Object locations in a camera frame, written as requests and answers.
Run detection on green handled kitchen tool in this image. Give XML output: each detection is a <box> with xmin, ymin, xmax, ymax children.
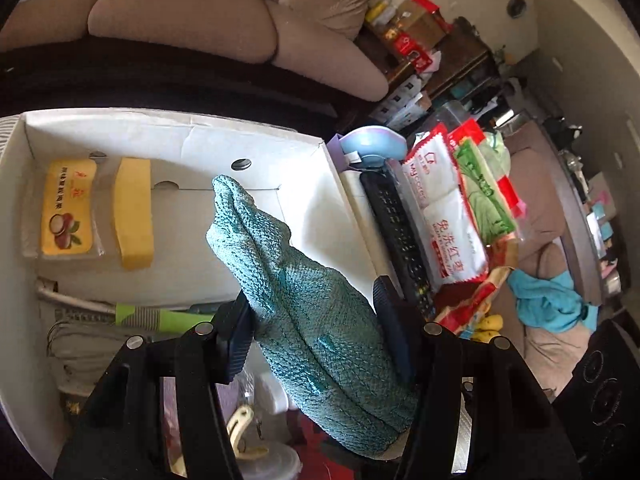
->
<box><xmin>115</xmin><ymin>304</ymin><xmax>216</xmax><ymax>333</ymax></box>

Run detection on black remote control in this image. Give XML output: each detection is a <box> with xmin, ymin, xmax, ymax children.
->
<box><xmin>360</xmin><ymin>170</ymin><xmax>436</xmax><ymax>321</ymax></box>

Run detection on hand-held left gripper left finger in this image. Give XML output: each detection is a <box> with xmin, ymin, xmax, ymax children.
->
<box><xmin>54</xmin><ymin>291</ymin><xmax>254</xmax><ymax>480</ymax></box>

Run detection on red yellow snack packet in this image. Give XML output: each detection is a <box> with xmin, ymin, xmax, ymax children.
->
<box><xmin>435</xmin><ymin>265</ymin><xmax>511</xmax><ymax>336</ymax></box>

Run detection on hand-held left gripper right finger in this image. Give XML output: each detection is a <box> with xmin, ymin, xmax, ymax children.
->
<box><xmin>372</xmin><ymin>276</ymin><xmax>583</xmax><ymax>480</ymax></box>

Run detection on light blue bowl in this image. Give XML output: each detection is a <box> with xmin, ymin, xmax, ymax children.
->
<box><xmin>340</xmin><ymin>127</ymin><xmax>407</xmax><ymax>168</ymax></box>

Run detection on yellow sponge block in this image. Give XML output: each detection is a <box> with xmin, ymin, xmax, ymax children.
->
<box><xmin>112</xmin><ymin>157</ymin><xmax>155</xmax><ymax>271</ymax></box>

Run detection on beige sofa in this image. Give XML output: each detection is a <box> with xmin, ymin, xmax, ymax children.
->
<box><xmin>0</xmin><ymin>0</ymin><xmax>391</xmax><ymax>103</ymax></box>

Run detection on blue cloth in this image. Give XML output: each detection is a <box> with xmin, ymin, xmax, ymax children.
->
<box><xmin>507</xmin><ymin>267</ymin><xmax>598</xmax><ymax>333</ymax></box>

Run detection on white red snack packet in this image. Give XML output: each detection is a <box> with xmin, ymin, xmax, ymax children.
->
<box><xmin>402</xmin><ymin>125</ymin><xmax>490</xmax><ymax>291</ymax></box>

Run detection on red gift box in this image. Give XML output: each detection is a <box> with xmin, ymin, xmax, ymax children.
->
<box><xmin>394</xmin><ymin>32</ymin><xmax>434</xmax><ymax>71</ymax></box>

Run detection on blue knit mitt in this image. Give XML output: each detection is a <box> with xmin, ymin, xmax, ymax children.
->
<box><xmin>206</xmin><ymin>175</ymin><xmax>418</xmax><ymax>458</ymax></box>

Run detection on black induction cooker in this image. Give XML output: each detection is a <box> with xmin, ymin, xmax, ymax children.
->
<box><xmin>565</xmin><ymin>317</ymin><xmax>640</xmax><ymax>480</ymax></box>

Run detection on yellow bananas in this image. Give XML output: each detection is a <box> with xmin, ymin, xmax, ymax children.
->
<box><xmin>462</xmin><ymin>312</ymin><xmax>503</xmax><ymax>343</ymax></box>

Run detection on white cardboard box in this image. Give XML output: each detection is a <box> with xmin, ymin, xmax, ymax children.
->
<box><xmin>0</xmin><ymin>107</ymin><xmax>396</xmax><ymax>480</ymax></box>

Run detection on metal wire whisk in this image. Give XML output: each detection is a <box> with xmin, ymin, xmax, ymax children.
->
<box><xmin>46</xmin><ymin>317</ymin><xmax>121</xmax><ymax>391</ymax></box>

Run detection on cream hair clip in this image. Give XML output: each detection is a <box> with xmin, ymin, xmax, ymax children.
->
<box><xmin>226</xmin><ymin>405</ymin><xmax>271</xmax><ymax>461</ymax></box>

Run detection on brown sofa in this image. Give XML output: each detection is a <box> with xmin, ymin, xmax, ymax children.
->
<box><xmin>495</xmin><ymin>120</ymin><xmax>601</xmax><ymax>391</ymax></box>

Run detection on clear plastic container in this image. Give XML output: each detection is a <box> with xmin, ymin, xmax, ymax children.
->
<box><xmin>235</xmin><ymin>375</ymin><xmax>302</xmax><ymax>480</ymax></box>

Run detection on green snack packet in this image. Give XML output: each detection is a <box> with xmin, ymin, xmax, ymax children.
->
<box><xmin>452</xmin><ymin>137</ymin><xmax>518</xmax><ymax>246</ymax></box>

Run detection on dark wooden side table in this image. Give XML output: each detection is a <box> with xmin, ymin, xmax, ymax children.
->
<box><xmin>360</xmin><ymin>17</ymin><xmax>501</xmax><ymax>111</ymax></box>

